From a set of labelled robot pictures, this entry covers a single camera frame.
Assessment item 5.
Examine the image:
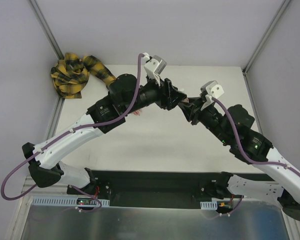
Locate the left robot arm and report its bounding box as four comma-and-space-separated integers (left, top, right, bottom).
22, 74, 187, 195

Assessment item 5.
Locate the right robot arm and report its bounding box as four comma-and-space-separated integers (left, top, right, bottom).
178, 97, 300, 222

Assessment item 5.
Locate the mannequin hand with painted nails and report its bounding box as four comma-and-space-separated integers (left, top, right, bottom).
133, 109, 142, 116

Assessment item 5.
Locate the yellow plaid shirt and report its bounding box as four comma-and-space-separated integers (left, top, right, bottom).
50, 52, 116, 99

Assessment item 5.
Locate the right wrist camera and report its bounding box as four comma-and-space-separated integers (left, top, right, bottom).
200, 80, 225, 111

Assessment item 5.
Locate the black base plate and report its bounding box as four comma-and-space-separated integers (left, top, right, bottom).
66, 169, 277, 208

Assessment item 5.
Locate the right white cable duct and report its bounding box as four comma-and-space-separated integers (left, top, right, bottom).
200, 199, 235, 210

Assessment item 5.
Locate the white cable duct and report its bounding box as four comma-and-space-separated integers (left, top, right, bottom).
32, 196, 100, 208
200, 199, 235, 210

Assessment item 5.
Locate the aluminium frame post right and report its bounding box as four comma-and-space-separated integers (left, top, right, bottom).
242, 0, 293, 76

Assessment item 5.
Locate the aluminium frame post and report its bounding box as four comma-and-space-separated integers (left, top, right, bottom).
28, 0, 64, 60
242, 0, 293, 76

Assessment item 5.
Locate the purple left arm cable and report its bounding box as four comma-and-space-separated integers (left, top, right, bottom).
1, 53, 151, 213

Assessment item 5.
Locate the aluminium frame post left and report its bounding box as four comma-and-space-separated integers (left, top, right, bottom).
28, 0, 64, 60

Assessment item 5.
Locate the aluminium rail left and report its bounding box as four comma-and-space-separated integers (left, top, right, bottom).
21, 175, 38, 194

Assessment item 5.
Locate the left white cable duct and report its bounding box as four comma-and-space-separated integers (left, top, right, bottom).
32, 196, 100, 208

